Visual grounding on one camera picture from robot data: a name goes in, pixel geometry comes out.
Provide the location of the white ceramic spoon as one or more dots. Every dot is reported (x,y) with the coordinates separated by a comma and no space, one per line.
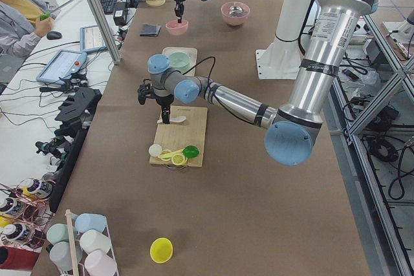
(178,119)

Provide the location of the green bowl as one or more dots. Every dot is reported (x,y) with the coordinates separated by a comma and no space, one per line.
(180,61)

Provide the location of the pink bowl with steel bowl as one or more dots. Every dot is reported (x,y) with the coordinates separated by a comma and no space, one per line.
(235,13)

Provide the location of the wooden cutting board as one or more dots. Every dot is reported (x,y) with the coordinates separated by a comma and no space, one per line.
(176,136)

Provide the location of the grey folded cloth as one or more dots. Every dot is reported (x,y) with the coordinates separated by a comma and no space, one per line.
(149,30)

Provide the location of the upper lemon slice toy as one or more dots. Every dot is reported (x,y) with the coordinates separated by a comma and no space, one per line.
(165,155)

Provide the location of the lemon slice toy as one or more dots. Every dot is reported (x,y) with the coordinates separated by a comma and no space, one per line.
(165,155)
(179,159)

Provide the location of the white steamed bun toy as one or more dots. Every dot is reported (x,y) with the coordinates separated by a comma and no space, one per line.
(155,150)

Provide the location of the green lime toy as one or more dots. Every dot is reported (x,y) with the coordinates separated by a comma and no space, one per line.
(191,151)

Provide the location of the cream rabbit tray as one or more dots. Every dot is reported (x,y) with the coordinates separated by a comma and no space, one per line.
(192,52)

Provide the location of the lower lemon slice toy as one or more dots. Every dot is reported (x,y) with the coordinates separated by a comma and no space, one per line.
(179,159)

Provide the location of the far teach pendant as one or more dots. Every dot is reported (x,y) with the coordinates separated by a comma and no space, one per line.
(91,39)

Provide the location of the teach pendant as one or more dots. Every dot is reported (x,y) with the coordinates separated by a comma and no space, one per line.
(62,66)
(91,39)

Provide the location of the near teach pendant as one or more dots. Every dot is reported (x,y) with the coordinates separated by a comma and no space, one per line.
(62,66)

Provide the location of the black computer mouse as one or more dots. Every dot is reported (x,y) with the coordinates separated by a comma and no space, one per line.
(53,35)

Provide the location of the blue cup on rack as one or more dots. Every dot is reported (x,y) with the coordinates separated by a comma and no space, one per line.
(88,221)

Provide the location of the white cup on rack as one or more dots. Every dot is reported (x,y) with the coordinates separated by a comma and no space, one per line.
(93,240)

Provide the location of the seated person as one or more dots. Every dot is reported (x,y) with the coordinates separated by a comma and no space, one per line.
(23,24)

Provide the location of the green cup on rack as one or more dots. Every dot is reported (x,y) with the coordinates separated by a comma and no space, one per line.
(58,233)

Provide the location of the pink cup on rack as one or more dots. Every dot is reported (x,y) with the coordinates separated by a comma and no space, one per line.
(100,264)

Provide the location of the white cup rack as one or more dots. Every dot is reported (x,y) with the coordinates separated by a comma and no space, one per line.
(78,256)

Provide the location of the grey cup on rack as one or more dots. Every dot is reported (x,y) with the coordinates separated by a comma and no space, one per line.
(60,255)

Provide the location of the copper wire bottle basket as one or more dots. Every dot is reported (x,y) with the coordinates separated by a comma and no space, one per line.
(25,213)

